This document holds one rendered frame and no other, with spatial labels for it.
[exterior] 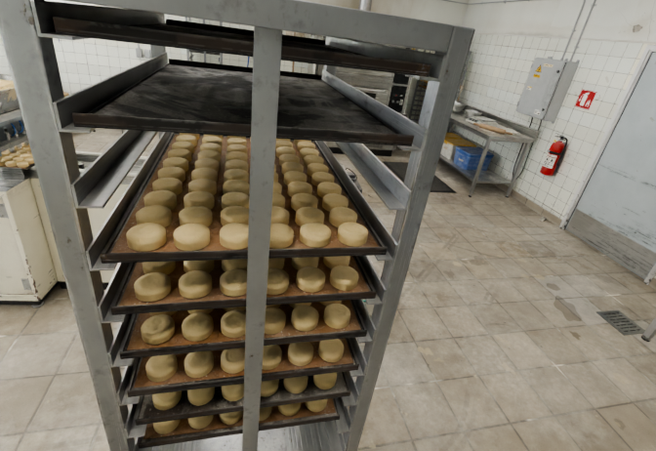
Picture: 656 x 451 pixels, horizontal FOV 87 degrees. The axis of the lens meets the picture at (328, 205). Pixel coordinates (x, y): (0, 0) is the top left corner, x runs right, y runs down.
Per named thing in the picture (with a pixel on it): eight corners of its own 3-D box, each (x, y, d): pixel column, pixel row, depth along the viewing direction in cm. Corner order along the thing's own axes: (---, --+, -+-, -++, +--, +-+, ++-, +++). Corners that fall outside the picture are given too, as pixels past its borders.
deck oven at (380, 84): (310, 157, 550) (326, 14, 462) (299, 136, 654) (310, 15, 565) (400, 161, 589) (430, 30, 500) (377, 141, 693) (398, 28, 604)
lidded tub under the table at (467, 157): (449, 161, 547) (454, 145, 536) (474, 162, 560) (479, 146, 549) (464, 170, 514) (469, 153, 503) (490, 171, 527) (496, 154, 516)
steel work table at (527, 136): (411, 152, 646) (424, 99, 603) (445, 154, 664) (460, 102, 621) (469, 197, 482) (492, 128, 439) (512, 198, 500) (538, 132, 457)
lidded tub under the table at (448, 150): (435, 151, 587) (439, 137, 575) (460, 153, 598) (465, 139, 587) (447, 159, 554) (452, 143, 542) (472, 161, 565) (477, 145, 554)
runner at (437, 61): (316, 46, 97) (317, 33, 96) (326, 47, 98) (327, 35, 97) (419, 79, 42) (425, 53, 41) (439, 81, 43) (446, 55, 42)
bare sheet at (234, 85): (169, 64, 89) (168, 58, 88) (320, 80, 99) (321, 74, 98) (74, 126, 37) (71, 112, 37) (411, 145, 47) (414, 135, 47)
